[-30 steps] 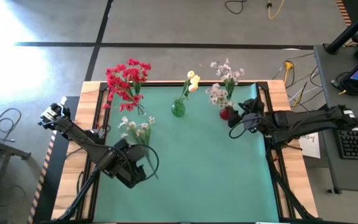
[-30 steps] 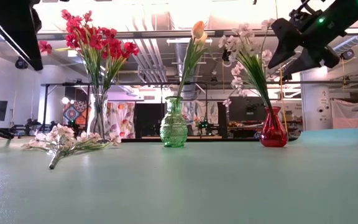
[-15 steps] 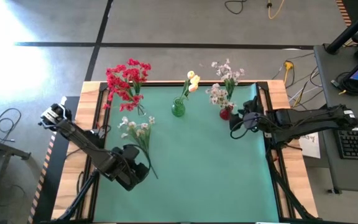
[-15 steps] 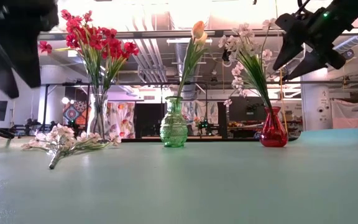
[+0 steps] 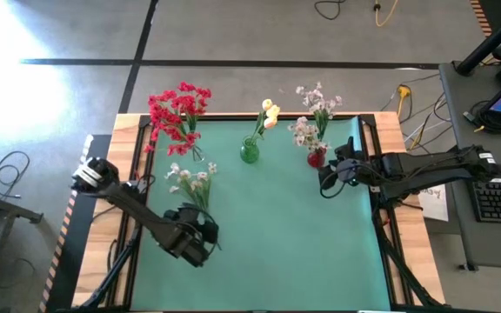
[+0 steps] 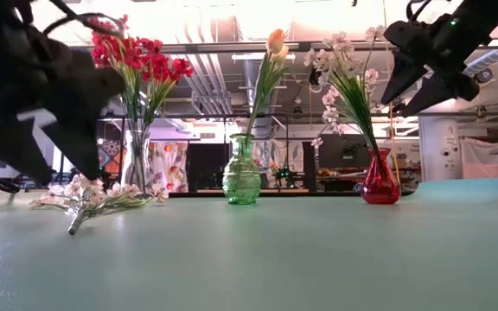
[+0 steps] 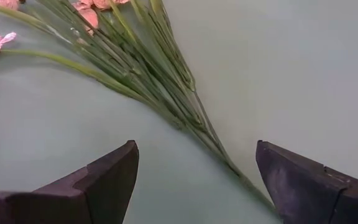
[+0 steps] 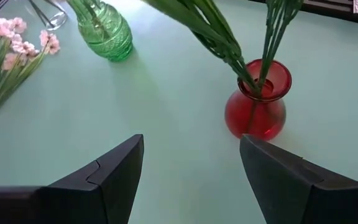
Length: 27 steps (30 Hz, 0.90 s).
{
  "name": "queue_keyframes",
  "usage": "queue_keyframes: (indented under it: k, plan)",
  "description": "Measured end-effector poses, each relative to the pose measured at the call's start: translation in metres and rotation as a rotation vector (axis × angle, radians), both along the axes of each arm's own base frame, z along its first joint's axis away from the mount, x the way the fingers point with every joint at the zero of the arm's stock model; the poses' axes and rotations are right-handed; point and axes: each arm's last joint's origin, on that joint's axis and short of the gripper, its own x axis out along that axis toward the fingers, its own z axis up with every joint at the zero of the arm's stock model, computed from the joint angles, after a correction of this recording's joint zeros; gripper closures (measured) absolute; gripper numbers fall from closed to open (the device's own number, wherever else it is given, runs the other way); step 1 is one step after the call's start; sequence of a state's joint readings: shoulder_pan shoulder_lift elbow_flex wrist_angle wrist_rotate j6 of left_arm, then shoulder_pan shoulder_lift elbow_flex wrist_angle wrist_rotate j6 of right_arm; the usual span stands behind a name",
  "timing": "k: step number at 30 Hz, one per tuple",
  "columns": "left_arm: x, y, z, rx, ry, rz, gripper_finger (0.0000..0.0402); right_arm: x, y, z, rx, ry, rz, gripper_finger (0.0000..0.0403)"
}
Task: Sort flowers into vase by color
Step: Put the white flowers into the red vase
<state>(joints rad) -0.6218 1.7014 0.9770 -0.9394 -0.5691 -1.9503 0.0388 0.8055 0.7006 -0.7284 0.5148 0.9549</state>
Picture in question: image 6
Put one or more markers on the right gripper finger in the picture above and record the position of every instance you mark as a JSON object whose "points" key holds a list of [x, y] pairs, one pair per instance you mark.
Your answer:
{"points": [[435, 93], [402, 71]]}

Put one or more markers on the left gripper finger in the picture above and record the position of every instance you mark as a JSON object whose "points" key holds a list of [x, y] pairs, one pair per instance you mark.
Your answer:
{"points": [[84, 112], [11, 142]]}

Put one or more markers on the red artificial flower bunch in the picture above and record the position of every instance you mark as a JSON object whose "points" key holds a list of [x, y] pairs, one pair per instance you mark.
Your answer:
{"points": [[102, 52], [138, 54], [180, 67]]}

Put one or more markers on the white artificial blossom spray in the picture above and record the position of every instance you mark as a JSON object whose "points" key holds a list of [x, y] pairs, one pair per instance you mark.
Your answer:
{"points": [[337, 45], [330, 113], [80, 190]]}

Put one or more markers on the yellow artificial tulip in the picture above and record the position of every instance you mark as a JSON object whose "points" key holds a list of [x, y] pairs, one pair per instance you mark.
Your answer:
{"points": [[282, 55], [266, 82], [276, 41]]}

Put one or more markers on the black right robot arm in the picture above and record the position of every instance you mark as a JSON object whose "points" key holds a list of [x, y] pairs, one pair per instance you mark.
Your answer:
{"points": [[491, 13]]}

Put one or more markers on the clear glass vase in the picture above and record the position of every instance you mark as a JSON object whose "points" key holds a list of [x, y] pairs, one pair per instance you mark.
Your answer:
{"points": [[138, 173]]}

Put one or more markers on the red glass vase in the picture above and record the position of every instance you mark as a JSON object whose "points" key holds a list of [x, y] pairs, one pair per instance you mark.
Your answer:
{"points": [[380, 185]]}

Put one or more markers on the green glass vase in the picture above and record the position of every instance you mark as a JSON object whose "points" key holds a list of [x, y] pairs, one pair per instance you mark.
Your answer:
{"points": [[241, 181]]}

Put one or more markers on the white cylindrical tank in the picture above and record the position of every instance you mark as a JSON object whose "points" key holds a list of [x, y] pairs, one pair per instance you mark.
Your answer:
{"points": [[441, 151]]}

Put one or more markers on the pale cloth cover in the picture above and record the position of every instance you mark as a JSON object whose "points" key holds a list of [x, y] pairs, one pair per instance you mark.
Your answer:
{"points": [[487, 160]]}

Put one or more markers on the floral patterned curtain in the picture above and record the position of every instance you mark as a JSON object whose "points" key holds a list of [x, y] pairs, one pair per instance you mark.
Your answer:
{"points": [[169, 164]]}

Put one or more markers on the black background monitor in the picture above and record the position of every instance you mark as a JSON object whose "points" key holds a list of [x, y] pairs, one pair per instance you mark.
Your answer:
{"points": [[340, 151]]}

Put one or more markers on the green table mat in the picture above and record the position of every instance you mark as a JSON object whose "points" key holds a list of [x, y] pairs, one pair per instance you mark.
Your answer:
{"points": [[275, 259]]}

